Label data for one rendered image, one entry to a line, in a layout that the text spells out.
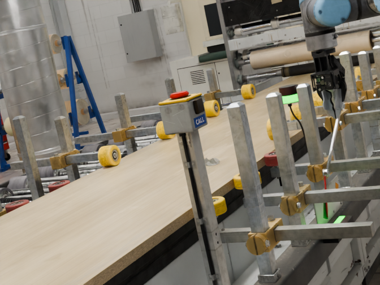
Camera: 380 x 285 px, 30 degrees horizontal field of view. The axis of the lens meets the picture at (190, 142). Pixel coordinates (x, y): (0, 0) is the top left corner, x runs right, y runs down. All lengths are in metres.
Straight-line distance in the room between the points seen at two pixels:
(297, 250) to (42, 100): 4.14
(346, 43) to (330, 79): 2.41
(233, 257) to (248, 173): 0.43
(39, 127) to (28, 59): 0.55
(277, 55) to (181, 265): 2.98
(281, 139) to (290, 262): 0.33
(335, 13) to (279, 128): 0.34
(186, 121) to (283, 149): 0.56
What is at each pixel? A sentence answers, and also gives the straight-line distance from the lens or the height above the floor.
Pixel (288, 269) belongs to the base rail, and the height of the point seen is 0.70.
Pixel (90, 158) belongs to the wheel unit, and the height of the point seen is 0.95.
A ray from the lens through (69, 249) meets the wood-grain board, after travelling 1.75.
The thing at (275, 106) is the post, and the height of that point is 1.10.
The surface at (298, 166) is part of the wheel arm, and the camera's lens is 2.28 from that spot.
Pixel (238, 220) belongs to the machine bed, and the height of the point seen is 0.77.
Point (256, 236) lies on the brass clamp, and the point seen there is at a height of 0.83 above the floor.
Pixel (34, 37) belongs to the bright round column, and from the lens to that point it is 5.91.
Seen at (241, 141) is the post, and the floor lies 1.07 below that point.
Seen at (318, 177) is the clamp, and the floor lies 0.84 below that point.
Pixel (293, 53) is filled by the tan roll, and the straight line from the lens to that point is 4.63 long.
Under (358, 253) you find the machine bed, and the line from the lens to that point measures 3.30.
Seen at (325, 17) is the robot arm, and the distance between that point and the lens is 1.98.
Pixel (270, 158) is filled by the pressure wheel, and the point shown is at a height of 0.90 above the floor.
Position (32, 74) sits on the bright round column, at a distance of 5.88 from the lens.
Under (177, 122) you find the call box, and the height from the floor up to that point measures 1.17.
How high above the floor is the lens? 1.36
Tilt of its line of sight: 9 degrees down
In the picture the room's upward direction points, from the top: 12 degrees counter-clockwise
